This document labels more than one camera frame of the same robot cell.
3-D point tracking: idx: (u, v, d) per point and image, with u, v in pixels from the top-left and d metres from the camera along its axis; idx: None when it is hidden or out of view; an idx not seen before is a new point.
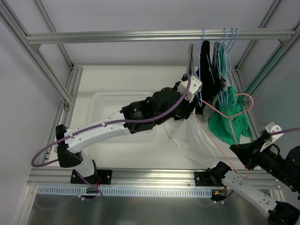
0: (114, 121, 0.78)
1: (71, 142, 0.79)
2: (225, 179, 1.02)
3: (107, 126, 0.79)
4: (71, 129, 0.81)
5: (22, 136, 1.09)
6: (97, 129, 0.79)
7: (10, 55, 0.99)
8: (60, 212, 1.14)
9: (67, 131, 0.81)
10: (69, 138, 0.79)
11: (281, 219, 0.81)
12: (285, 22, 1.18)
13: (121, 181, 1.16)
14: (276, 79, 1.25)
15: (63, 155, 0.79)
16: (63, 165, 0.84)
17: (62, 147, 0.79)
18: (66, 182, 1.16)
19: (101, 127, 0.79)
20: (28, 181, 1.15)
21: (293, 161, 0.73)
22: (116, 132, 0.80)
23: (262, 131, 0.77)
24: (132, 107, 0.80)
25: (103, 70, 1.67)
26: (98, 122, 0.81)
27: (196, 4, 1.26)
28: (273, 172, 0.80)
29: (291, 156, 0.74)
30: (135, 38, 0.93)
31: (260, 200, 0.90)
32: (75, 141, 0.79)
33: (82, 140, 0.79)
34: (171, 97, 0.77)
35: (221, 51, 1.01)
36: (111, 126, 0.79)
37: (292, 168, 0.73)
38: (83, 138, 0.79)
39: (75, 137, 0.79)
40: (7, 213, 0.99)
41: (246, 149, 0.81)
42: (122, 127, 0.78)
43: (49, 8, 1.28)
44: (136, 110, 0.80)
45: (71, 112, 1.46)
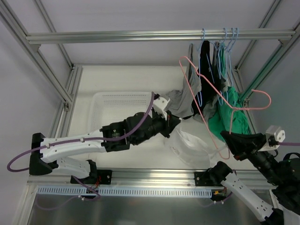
0: (92, 138, 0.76)
1: (47, 153, 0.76)
2: (226, 181, 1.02)
3: (85, 142, 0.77)
4: (48, 139, 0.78)
5: (22, 137, 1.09)
6: (74, 143, 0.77)
7: (10, 55, 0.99)
8: (60, 212, 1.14)
9: (44, 140, 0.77)
10: (45, 148, 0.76)
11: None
12: (285, 22, 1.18)
13: (121, 181, 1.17)
14: (277, 79, 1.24)
15: (37, 164, 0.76)
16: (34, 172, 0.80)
17: (36, 156, 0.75)
18: (65, 182, 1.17)
19: (78, 142, 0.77)
20: (28, 181, 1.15)
21: (292, 171, 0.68)
22: (93, 149, 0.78)
23: (267, 136, 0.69)
24: (111, 127, 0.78)
25: (103, 70, 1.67)
26: (76, 137, 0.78)
27: (196, 4, 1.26)
28: (261, 169, 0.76)
29: (293, 166, 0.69)
30: (135, 38, 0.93)
31: (258, 206, 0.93)
32: (50, 153, 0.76)
33: (57, 153, 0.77)
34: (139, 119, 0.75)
35: (221, 51, 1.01)
36: (88, 143, 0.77)
37: (290, 175, 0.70)
38: (59, 150, 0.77)
39: (51, 148, 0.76)
40: (7, 213, 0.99)
41: (240, 142, 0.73)
42: (99, 145, 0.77)
43: (50, 8, 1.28)
44: (115, 131, 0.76)
45: (71, 112, 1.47)
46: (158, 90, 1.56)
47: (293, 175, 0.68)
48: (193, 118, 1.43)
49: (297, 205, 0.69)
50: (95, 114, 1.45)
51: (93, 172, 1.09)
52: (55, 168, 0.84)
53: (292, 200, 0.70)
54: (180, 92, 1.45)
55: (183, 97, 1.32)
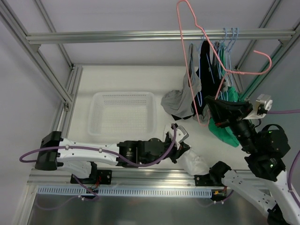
0: (110, 152, 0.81)
1: (64, 153, 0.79)
2: (225, 179, 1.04)
3: (101, 153, 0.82)
4: (67, 140, 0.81)
5: (22, 136, 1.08)
6: (92, 151, 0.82)
7: (9, 55, 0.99)
8: (60, 212, 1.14)
9: (63, 140, 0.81)
10: (63, 148, 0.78)
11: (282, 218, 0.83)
12: (285, 22, 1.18)
13: (121, 181, 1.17)
14: (277, 79, 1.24)
15: (51, 163, 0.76)
16: (39, 168, 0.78)
17: (52, 155, 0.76)
18: (66, 182, 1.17)
19: (96, 152, 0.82)
20: (28, 181, 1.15)
21: (271, 141, 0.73)
22: (106, 161, 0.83)
23: (254, 105, 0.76)
24: (126, 145, 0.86)
25: (103, 70, 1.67)
26: (94, 146, 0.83)
27: (196, 4, 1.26)
28: (240, 137, 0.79)
29: (273, 137, 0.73)
30: (135, 38, 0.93)
31: (259, 199, 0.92)
32: (67, 154, 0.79)
33: (74, 156, 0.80)
34: (156, 147, 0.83)
35: (221, 51, 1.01)
36: (104, 155, 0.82)
37: (267, 145, 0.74)
38: (77, 154, 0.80)
39: (70, 150, 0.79)
40: (7, 213, 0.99)
41: (226, 109, 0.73)
42: (114, 160, 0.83)
43: (50, 8, 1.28)
44: (129, 151, 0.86)
45: (71, 112, 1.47)
46: (158, 90, 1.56)
47: (271, 145, 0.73)
48: (193, 118, 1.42)
49: (265, 172, 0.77)
50: (95, 114, 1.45)
51: (92, 175, 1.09)
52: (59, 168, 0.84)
53: (262, 167, 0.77)
54: (180, 92, 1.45)
55: (183, 97, 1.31)
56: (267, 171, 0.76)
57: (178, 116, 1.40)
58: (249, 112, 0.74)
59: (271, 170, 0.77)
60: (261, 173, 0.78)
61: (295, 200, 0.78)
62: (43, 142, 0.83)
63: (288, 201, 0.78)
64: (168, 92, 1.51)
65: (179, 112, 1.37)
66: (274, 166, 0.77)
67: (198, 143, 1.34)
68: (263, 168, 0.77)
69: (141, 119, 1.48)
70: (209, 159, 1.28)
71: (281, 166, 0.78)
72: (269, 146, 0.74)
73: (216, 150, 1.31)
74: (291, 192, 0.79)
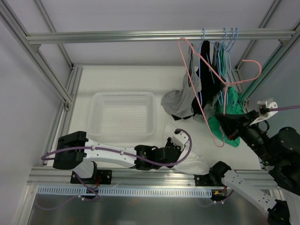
0: (131, 155, 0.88)
1: (90, 153, 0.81)
2: (225, 178, 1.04)
3: (122, 155, 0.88)
4: (92, 141, 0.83)
5: (22, 136, 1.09)
6: (115, 153, 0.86)
7: (10, 55, 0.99)
8: (60, 212, 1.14)
9: (88, 141, 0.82)
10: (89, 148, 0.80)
11: (281, 217, 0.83)
12: (285, 22, 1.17)
13: (121, 181, 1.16)
14: (277, 79, 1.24)
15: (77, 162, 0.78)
16: (60, 165, 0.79)
17: (79, 155, 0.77)
18: (66, 182, 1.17)
19: (118, 154, 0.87)
20: (28, 181, 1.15)
21: (281, 142, 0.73)
22: (124, 163, 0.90)
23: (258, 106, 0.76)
24: (141, 149, 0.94)
25: (103, 70, 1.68)
26: (116, 148, 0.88)
27: (196, 4, 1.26)
28: (255, 146, 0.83)
29: (281, 137, 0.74)
30: (136, 38, 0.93)
31: (259, 199, 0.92)
32: (93, 155, 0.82)
33: (99, 156, 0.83)
34: (173, 154, 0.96)
35: (221, 51, 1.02)
36: (124, 157, 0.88)
37: (280, 148, 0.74)
38: (102, 156, 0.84)
39: (94, 150, 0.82)
40: (7, 214, 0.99)
41: (233, 120, 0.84)
42: (132, 162, 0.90)
43: (50, 8, 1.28)
44: (144, 154, 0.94)
45: (71, 112, 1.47)
46: (158, 90, 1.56)
47: (281, 146, 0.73)
48: (193, 118, 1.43)
49: (295, 183, 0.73)
50: (95, 114, 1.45)
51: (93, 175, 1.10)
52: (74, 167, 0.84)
53: (289, 177, 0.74)
54: (180, 92, 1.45)
55: (183, 97, 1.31)
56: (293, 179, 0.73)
57: (178, 116, 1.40)
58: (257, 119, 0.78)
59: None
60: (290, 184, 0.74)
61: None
62: (63, 140, 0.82)
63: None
64: (169, 92, 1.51)
65: (179, 112, 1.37)
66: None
67: (198, 143, 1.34)
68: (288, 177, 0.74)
69: (141, 119, 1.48)
70: (209, 159, 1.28)
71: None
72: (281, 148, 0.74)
73: (216, 150, 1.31)
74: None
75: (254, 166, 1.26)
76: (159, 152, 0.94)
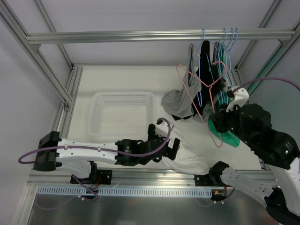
0: (109, 150, 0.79)
1: (63, 153, 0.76)
2: (223, 176, 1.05)
3: (101, 152, 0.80)
4: (66, 141, 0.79)
5: (22, 136, 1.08)
6: (91, 150, 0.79)
7: (10, 55, 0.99)
8: (60, 212, 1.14)
9: (62, 140, 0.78)
10: (62, 148, 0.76)
11: (277, 203, 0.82)
12: (285, 22, 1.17)
13: (121, 181, 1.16)
14: (276, 79, 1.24)
15: (50, 163, 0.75)
16: (39, 168, 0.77)
17: (52, 155, 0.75)
18: (66, 182, 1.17)
19: (95, 151, 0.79)
20: (28, 181, 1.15)
21: (241, 114, 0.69)
22: (105, 160, 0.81)
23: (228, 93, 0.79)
24: (123, 143, 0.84)
25: (103, 70, 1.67)
26: (94, 145, 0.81)
27: (196, 4, 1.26)
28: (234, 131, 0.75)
29: (241, 110, 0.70)
30: (136, 38, 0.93)
31: (256, 189, 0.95)
32: (66, 154, 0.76)
33: (73, 155, 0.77)
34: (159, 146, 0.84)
35: (221, 51, 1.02)
36: (103, 153, 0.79)
37: (245, 122, 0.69)
38: (75, 153, 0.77)
39: (69, 149, 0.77)
40: (7, 214, 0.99)
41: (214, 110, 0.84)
42: (113, 157, 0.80)
43: (50, 8, 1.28)
44: (128, 148, 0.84)
45: (71, 112, 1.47)
46: (158, 90, 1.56)
47: (243, 118, 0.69)
48: (193, 118, 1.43)
49: (278, 156, 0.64)
50: (95, 114, 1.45)
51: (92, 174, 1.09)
52: (57, 168, 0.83)
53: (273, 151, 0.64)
54: (180, 92, 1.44)
55: (183, 97, 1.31)
56: (273, 149, 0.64)
57: (178, 116, 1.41)
58: (230, 103, 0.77)
59: (283, 152, 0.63)
60: (273, 157, 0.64)
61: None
62: (42, 143, 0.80)
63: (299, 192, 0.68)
64: (169, 92, 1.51)
65: (179, 112, 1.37)
66: (278, 142, 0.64)
67: (198, 143, 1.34)
68: (269, 149, 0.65)
69: (141, 119, 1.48)
70: (209, 159, 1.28)
71: (289, 140, 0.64)
72: (245, 121, 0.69)
73: (216, 150, 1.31)
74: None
75: (254, 166, 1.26)
76: (145, 145, 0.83)
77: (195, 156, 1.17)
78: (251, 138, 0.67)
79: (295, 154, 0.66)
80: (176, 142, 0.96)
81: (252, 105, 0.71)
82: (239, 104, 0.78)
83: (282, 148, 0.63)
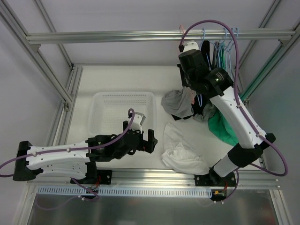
0: (78, 148, 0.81)
1: (33, 161, 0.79)
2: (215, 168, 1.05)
3: (70, 152, 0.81)
4: (35, 148, 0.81)
5: (22, 136, 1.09)
6: (61, 153, 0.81)
7: (10, 55, 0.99)
8: (60, 212, 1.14)
9: (31, 148, 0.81)
10: (31, 156, 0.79)
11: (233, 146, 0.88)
12: (285, 22, 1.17)
13: (121, 181, 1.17)
14: (276, 79, 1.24)
15: (23, 172, 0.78)
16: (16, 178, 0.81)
17: (22, 165, 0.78)
18: (66, 182, 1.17)
19: (64, 152, 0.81)
20: (28, 181, 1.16)
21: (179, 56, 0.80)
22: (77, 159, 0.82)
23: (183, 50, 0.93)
24: (96, 139, 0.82)
25: (103, 70, 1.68)
26: (63, 147, 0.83)
27: (196, 5, 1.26)
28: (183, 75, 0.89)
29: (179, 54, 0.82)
30: (135, 38, 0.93)
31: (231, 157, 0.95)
32: (36, 161, 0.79)
33: (43, 161, 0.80)
34: (131, 137, 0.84)
35: (221, 51, 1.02)
36: (74, 153, 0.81)
37: (184, 63, 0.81)
38: (45, 158, 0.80)
39: (38, 156, 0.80)
40: (7, 214, 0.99)
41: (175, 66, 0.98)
42: (84, 155, 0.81)
43: (50, 9, 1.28)
44: (100, 144, 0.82)
45: (71, 112, 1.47)
46: (158, 90, 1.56)
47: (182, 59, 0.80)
48: (193, 118, 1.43)
49: (210, 85, 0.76)
50: (94, 114, 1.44)
51: (91, 174, 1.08)
52: (36, 175, 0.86)
53: (206, 82, 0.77)
54: (180, 92, 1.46)
55: (183, 97, 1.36)
56: (206, 80, 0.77)
57: (178, 116, 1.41)
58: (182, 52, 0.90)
59: (214, 80, 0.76)
60: (208, 87, 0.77)
61: (243, 115, 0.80)
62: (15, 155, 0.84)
63: (239, 118, 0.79)
64: (169, 92, 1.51)
65: (179, 112, 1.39)
66: (211, 74, 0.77)
67: (197, 143, 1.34)
68: (204, 81, 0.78)
69: None
70: (209, 159, 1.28)
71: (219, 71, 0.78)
72: (183, 61, 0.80)
73: (216, 150, 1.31)
74: (240, 108, 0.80)
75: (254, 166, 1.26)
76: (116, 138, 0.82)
77: (195, 157, 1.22)
78: (189, 75, 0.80)
79: (228, 84, 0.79)
80: (151, 134, 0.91)
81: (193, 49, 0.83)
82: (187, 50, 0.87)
83: (213, 78, 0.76)
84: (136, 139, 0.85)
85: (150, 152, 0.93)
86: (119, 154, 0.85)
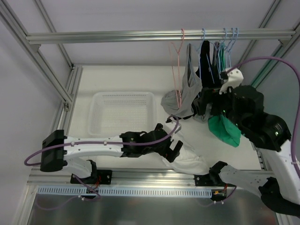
0: (115, 142, 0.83)
1: (70, 150, 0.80)
2: (222, 172, 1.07)
3: (106, 145, 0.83)
4: (72, 138, 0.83)
5: (21, 136, 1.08)
6: (96, 145, 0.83)
7: (9, 55, 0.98)
8: (60, 212, 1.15)
9: (68, 138, 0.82)
10: (69, 145, 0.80)
11: (270, 190, 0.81)
12: (285, 22, 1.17)
13: (121, 181, 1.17)
14: (276, 79, 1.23)
15: (58, 161, 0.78)
16: (45, 168, 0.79)
17: (60, 153, 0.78)
18: (66, 182, 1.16)
19: (101, 145, 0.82)
20: (28, 181, 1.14)
21: (235, 95, 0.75)
22: (110, 153, 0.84)
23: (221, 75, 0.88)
24: (128, 136, 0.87)
25: (103, 70, 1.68)
26: (99, 140, 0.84)
27: (196, 5, 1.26)
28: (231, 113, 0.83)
29: (234, 92, 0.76)
30: (136, 38, 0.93)
31: (251, 181, 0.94)
32: (74, 150, 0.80)
33: (80, 151, 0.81)
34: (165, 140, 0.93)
35: (221, 51, 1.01)
36: (109, 146, 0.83)
37: (240, 103, 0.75)
38: (83, 149, 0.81)
39: (75, 146, 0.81)
40: (7, 214, 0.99)
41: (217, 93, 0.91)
42: (119, 149, 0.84)
43: (50, 9, 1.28)
44: (132, 140, 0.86)
45: (71, 112, 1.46)
46: (158, 90, 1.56)
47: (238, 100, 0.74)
48: (194, 118, 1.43)
49: (268, 138, 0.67)
50: (95, 114, 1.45)
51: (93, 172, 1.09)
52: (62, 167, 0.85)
53: (262, 133, 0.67)
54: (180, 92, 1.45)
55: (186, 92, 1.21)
56: (263, 131, 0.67)
57: (178, 116, 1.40)
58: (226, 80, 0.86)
59: (274, 135, 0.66)
60: (264, 139, 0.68)
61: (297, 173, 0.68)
62: (45, 143, 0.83)
63: (290, 177, 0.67)
64: (169, 92, 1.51)
65: (179, 112, 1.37)
66: (269, 123, 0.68)
67: (198, 143, 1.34)
68: (260, 131, 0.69)
69: (141, 119, 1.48)
70: (209, 159, 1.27)
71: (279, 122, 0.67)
72: (239, 102, 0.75)
73: (216, 150, 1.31)
74: (295, 165, 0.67)
75: (254, 166, 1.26)
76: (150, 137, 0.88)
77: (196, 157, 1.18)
78: (243, 120, 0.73)
79: (286, 137, 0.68)
80: (178, 146, 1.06)
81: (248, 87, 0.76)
82: (231, 86, 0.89)
83: (272, 130, 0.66)
84: (162, 145, 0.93)
85: (170, 161, 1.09)
86: (143, 150, 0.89)
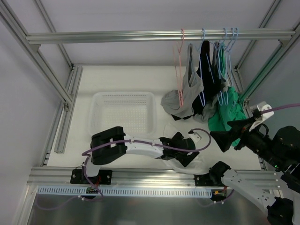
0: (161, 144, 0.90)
1: (128, 146, 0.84)
2: (225, 177, 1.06)
3: (153, 146, 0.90)
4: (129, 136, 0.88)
5: (21, 136, 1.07)
6: (146, 145, 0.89)
7: (9, 56, 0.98)
8: (60, 212, 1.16)
9: (126, 135, 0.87)
10: (128, 141, 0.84)
11: (280, 214, 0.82)
12: (285, 22, 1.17)
13: (121, 181, 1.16)
14: (276, 79, 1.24)
15: (120, 154, 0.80)
16: (102, 159, 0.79)
17: (122, 147, 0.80)
18: (66, 182, 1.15)
19: (149, 145, 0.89)
20: (28, 181, 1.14)
21: (281, 140, 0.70)
22: (153, 154, 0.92)
23: (252, 110, 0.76)
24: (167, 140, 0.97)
25: (103, 70, 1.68)
26: (147, 140, 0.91)
27: (196, 5, 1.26)
28: (260, 152, 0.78)
29: (279, 135, 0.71)
30: (136, 37, 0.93)
31: (258, 197, 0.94)
32: (130, 147, 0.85)
33: (136, 148, 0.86)
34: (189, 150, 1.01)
35: (221, 51, 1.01)
36: (155, 148, 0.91)
37: (283, 150, 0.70)
38: (138, 146, 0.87)
39: (132, 143, 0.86)
40: (7, 214, 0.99)
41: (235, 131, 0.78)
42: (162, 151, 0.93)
43: (50, 9, 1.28)
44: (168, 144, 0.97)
45: (71, 112, 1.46)
46: (158, 90, 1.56)
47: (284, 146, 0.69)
48: (193, 118, 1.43)
49: None
50: (95, 114, 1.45)
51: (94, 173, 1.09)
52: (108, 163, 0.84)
53: None
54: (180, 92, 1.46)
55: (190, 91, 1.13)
56: None
57: (178, 116, 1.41)
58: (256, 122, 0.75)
59: None
60: None
61: None
62: (101, 136, 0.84)
63: None
64: (169, 92, 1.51)
65: (179, 112, 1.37)
66: None
67: None
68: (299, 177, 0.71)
69: (141, 119, 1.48)
70: (209, 159, 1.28)
71: None
72: (286, 151, 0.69)
73: (216, 151, 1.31)
74: None
75: (254, 166, 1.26)
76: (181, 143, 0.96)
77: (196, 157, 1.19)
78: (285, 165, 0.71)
79: None
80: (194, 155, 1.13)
81: (288, 128, 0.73)
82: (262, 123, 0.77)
83: None
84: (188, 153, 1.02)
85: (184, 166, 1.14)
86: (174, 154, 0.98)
